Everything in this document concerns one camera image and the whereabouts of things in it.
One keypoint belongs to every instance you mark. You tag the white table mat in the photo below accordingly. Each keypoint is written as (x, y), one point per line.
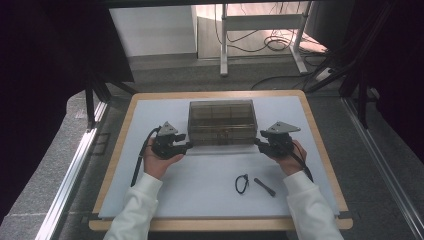
(293, 106)

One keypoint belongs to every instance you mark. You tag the wooden table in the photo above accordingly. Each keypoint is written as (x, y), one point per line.
(216, 225)

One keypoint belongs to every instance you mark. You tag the person's left hand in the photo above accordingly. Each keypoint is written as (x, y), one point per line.
(156, 166)

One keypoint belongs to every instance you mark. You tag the smoky transparent jewelry drawer box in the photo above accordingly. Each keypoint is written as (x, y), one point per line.
(221, 116)

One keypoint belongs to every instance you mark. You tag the white power strip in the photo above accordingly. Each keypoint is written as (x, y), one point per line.
(325, 74)

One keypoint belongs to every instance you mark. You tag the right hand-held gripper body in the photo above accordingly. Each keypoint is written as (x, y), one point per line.
(280, 145)

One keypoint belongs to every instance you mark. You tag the black metal stand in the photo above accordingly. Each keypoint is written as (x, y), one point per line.
(89, 106)
(361, 100)

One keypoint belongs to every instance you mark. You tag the black hair clip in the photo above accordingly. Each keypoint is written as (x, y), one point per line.
(265, 187)

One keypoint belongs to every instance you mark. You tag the person's right hand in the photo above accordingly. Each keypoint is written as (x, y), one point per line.
(293, 165)

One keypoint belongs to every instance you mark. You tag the dark floor grille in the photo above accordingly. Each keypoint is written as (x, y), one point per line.
(100, 143)

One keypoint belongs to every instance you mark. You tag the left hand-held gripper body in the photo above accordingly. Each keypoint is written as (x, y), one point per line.
(165, 148)

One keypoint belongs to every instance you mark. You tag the dark curtain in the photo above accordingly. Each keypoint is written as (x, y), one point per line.
(406, 66)
(33, 66)

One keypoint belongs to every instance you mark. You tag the white panel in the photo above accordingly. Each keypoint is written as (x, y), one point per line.
(150, 30)

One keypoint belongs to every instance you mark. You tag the aluminium rail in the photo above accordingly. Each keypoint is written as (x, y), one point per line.
(385, 166)
(70, 173)

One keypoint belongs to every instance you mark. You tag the white metal desk frame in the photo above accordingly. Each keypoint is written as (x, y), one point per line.
(224, 50)

